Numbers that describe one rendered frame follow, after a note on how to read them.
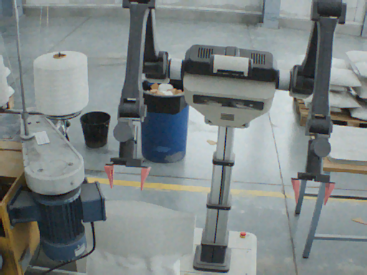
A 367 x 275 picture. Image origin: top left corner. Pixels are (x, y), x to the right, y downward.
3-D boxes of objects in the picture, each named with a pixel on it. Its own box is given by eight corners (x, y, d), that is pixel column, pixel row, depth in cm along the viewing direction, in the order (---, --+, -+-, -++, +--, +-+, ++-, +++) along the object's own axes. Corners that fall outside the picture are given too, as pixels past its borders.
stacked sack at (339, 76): (355, 78, 489) (357, 67, 482) (361, 91, 453) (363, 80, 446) (300, 70, 500) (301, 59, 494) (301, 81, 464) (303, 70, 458)
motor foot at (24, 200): (50, 209, 141) (47, 185, 136) (39, 232, 131) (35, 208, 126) (24, 205, 141) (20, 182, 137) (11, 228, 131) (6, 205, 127)
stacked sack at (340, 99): (350, 97, 501) (353, 87, 495) (360, 112, 464) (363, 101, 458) (296, 91, 505) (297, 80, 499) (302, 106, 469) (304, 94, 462)
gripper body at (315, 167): (330, 180, 139) (332, 157, 138) (299, 177, 140) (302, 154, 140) (326, 180, 145) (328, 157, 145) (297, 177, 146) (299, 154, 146)
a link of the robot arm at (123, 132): (147, 104, 149) (120, 103, 150) (140, 102, 137) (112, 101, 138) (143, 142, 150) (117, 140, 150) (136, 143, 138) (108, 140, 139)
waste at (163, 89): (188, 97, 417) (188, 79, 408) (185, 114, 385) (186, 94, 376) (146, 95, 419) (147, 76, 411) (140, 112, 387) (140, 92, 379)
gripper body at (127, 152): (142, 165, 145) (143, 141, 145) (110, 163, 146) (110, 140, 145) (145, 164, 152) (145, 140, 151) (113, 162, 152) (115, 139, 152)
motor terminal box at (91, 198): (101, 208, 149) (98, 179, 143) (108, 227, 141) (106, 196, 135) (76, 212, 146) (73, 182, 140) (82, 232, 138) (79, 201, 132)
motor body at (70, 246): (92, 239, 152) (86, 175, 139) (82, 269, 139) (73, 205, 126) (50, 233, 153) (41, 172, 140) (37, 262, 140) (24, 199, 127)
